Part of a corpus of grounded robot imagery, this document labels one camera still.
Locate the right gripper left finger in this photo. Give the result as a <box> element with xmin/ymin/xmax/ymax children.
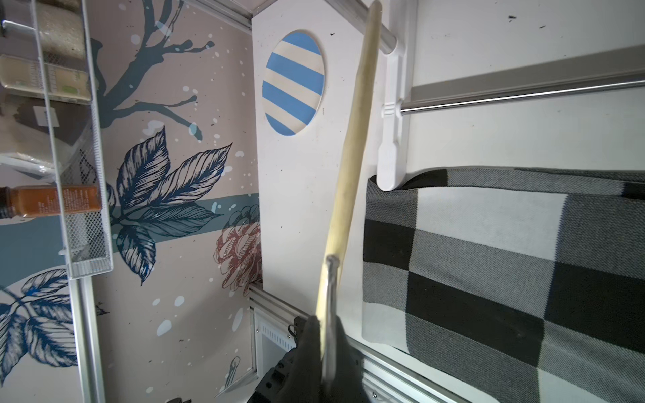
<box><xmin>248</xmin><ymin>316</ymin><xmax>322</xmax><ymax>402</ymax></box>

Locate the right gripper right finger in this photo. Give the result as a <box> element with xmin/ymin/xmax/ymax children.
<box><xmin>321</xmin><ymin>255</ymin><xmax>340</xmax><ymax>393</ymax></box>

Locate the black grey checkered scarf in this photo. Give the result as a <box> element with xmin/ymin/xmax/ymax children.
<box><xmin>362</xmin><ymin>167</ymin><xmax>644</xmax><ymax>402</ymax></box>

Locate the cream wooden hanger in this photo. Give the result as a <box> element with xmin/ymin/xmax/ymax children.
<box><xmin>316</xmin><ymin>1</ymin><xmax>382</xmax><ymax>355</ymax></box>

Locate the blue striped round plate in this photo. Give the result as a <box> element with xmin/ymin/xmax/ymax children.
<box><xmin>261</xmin><ymin>30</ymin><xmax>325</xmax><ymax>136</ymax></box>

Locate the orange spice jar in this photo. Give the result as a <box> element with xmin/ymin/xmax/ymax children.
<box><xmin>1</xmin><ymin>186</ymin><xmax>102</xmax><ymax>219</ymax></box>

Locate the white steel clothes rack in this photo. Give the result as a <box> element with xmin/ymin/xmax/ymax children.
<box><xmin>321</xmin><ymin>0</ymin><xmax>645</xmax><ymax>192</ymax></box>

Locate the white wire spice rack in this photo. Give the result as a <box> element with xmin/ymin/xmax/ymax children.
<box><xmin>1</xmin><ymin>1</ymin><xmax>114</xmax><ymax>280</ymax></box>

